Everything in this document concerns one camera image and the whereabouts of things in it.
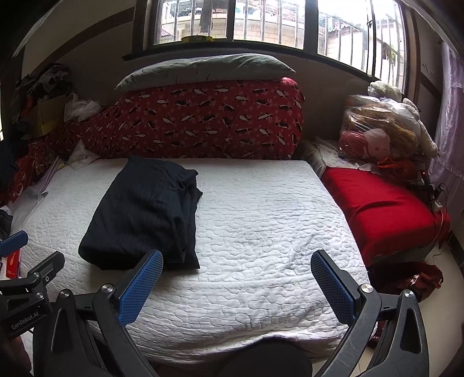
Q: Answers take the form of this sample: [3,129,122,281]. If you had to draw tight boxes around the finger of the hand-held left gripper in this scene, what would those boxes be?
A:
[21,251,66,288]
[0,230,29,257]

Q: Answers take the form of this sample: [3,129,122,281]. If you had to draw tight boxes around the navy blue pants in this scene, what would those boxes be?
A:
[78,156,204,271]

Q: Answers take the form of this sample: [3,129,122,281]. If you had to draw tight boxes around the white quilted bed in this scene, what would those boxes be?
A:
[9,157,376,363]

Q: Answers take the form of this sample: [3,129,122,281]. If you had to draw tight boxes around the red packet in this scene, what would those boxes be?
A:
[4,250,23,280]

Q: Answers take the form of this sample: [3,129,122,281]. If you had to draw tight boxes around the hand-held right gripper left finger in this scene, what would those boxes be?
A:
[32,249,164,377]

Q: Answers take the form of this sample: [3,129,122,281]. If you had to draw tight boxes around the plain red blanket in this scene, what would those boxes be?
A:
[321,167,452,267]

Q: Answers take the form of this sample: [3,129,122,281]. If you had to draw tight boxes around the pale lilac curtain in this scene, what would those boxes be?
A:
[433,41,464,182]

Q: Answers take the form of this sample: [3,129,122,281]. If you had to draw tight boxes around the loose white papers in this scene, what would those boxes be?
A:
[32,141,100,196]

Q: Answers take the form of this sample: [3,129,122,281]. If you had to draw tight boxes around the dark red cloth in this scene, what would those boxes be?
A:
[370,262,443,301]

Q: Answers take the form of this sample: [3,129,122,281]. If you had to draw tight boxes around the grey pillow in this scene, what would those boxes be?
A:
[115,54,296,91]

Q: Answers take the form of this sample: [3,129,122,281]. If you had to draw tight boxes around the yellow cardboard box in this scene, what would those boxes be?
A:
[31,95,68,138]

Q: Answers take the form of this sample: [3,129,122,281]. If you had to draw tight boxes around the white plastic bag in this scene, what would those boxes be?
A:
[63,93,106,122]

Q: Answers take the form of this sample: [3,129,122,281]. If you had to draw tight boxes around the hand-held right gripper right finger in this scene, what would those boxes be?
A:
[311,249,425,377]

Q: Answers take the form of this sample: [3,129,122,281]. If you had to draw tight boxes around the orange-red plastic bag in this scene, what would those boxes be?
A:
[377,156,417,182]

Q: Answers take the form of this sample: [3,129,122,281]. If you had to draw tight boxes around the red printed blanket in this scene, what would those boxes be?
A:
[0,77,305,207]

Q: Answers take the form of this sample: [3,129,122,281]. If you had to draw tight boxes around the power strip with cables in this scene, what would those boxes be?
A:
[411,174,448,218]

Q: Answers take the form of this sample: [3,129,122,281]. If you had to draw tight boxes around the clear bag of plush toys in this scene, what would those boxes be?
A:
[339,94,423,162]

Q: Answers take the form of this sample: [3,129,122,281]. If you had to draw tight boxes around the cardboard box with clothes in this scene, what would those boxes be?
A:
[11,63,75,120]

